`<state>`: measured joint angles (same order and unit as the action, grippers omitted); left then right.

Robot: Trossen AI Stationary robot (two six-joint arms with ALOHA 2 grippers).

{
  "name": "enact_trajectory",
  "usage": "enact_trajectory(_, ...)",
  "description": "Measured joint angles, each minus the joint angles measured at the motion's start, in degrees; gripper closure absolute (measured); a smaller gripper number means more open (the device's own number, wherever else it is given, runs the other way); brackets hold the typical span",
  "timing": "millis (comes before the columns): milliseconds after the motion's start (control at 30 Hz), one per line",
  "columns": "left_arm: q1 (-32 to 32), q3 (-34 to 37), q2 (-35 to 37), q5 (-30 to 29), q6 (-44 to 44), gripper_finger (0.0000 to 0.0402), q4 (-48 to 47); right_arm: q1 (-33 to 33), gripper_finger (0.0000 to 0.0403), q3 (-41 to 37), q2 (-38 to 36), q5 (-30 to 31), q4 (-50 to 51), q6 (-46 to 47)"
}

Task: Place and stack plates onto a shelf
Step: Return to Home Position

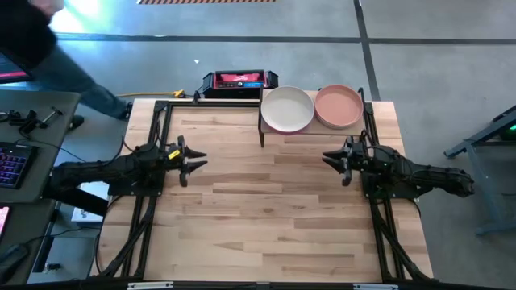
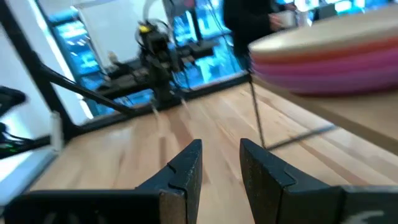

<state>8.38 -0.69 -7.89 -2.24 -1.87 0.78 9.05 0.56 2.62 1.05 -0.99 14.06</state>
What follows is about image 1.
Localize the grey desk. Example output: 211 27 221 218
0 199 57 287
0 90 81 205

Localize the wooden shelf with black legs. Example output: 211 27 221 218
257 85 372 149

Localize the person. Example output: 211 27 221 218
0 0 134 131

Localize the white plate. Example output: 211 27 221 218
260 85 316 135

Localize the grey metal stand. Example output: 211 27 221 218
443 103 516 238

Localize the black aluminium extrusion frame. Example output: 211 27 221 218
0 85 516 290

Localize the yellow extension cord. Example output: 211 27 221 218
116 89 186 99

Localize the black backlit keyboard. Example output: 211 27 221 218
0 140 40 190

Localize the black desk clamp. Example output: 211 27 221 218
7 108 40 136

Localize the phone with red screen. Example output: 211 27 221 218
0 205 11 238

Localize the white printed box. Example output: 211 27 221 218
71 180 110 224

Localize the silver metal bracket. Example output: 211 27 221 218
352 283 399 290
127 281 174 290

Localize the black computer monitor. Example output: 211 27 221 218
0 52 33 85

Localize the black flat bar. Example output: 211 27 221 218
41 184 110 218

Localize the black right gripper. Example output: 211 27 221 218
322 135 366 187

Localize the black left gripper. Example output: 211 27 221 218
160 135 209 189

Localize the black T-handle tool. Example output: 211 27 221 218
40 106 65 126

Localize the red black power station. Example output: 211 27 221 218
201 68 280 100

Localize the orange plate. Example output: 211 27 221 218
314 84 364 131

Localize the black computer mouse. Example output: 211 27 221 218
0 243 31 283

